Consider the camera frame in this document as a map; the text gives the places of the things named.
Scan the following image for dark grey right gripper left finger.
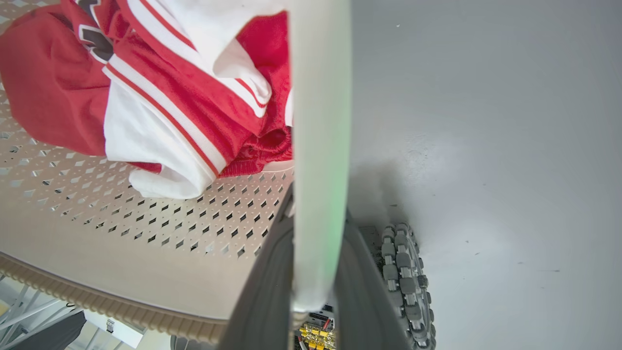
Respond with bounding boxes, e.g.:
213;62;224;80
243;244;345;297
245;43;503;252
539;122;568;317
217;186;295;350

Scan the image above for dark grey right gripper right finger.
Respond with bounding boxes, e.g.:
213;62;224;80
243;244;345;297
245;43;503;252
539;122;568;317
333;210;413;350

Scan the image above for beige perforated laundry basket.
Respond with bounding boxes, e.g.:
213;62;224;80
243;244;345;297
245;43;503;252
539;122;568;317
0;0;353;347

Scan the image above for grey mecanum robot wheel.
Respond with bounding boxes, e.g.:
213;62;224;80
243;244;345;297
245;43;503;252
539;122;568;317
379;222;437;350

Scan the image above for dark grey cloth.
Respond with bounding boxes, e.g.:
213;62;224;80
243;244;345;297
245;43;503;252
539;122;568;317
9;310;87;350

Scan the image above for red and white striped jersey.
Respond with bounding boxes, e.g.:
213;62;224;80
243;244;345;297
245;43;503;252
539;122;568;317
0;0;294;200

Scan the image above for red mesh shorts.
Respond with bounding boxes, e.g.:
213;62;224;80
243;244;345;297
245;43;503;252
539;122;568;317
218;12;294;178

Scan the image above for white metal frame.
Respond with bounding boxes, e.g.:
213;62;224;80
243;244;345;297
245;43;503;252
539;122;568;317
0;275;86;350

